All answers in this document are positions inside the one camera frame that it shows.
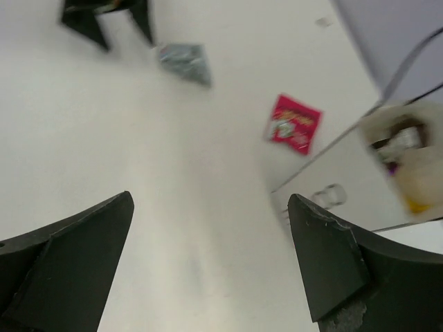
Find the silver grey snack packet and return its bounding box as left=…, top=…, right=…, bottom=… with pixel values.
left=159, top=43, right=212, bottom=87

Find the yellow M&M's packet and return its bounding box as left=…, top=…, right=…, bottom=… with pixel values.
left=405, top=197, right=432, bottom=214

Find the white paper coffee bag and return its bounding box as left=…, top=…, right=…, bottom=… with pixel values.
left=269, top=27, right=443, bottom=232

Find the brown chocolate bar wrapper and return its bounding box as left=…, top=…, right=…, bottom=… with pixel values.
left=370, top=116, right=429, bottom=176

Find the red snack packet far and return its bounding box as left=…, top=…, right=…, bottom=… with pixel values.
left=265, top=94, right=323, bottom=156

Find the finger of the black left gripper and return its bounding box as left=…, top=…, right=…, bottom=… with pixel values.
left=129, top=0, right=155, bottom=47
left=60, top=0, right=110, bottom=52

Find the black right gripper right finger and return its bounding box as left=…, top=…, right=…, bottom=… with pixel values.
left=288, top=194, right=442, bottom=331

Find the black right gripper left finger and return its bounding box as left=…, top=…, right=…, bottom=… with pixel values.
left=1, top=191, right=134, bottom=332

